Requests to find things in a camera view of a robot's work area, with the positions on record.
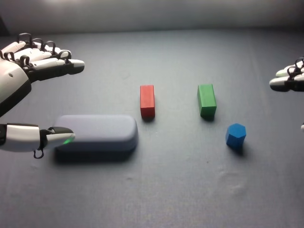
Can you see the grey-blue glasses case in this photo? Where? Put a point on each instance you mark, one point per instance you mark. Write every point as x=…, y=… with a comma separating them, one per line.
x=102, y=133

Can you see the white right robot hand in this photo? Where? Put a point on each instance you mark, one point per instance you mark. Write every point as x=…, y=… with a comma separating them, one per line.
x=282, y=83

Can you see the green rectangular wooden block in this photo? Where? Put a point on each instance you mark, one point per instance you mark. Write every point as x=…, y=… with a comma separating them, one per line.
x=207, y=99

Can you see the blue hexagonal wooden block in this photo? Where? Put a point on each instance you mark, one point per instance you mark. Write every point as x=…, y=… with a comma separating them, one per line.
x=235, y=135

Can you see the red rectangular wooden block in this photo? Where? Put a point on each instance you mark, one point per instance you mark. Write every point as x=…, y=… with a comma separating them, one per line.
x=147, y=99

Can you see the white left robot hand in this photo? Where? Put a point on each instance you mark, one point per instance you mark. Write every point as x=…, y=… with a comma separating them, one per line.
x=12, y=76

